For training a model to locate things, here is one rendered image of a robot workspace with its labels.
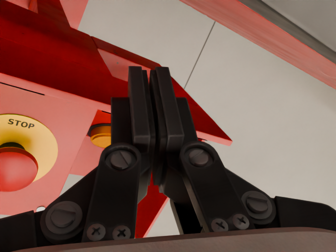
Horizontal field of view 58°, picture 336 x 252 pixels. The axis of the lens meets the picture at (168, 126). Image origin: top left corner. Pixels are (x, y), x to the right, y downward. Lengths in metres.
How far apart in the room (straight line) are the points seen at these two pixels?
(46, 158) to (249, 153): 1.43
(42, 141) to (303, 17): 0.21
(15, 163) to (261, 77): 1.26
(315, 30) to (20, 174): 0.22
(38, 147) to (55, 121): 0.03
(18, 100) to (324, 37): 0.21
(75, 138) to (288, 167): 1.72
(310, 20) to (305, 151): 1.75
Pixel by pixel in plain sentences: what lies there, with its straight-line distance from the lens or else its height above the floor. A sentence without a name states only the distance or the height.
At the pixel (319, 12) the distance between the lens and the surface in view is 0.20.
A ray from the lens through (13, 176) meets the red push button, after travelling 0.26.
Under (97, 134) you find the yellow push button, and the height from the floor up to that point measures 0.73.
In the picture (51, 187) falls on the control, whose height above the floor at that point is 0.78.
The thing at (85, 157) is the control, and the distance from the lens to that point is 0.38.
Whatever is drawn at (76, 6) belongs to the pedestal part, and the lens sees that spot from 0.91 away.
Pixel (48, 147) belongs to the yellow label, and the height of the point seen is 0.78.
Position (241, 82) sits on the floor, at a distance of 1.36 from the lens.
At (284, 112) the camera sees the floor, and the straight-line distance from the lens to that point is 1.62.
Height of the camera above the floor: 1.01
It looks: 51 degrees down
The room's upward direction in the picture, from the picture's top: 145 degrees clockwise
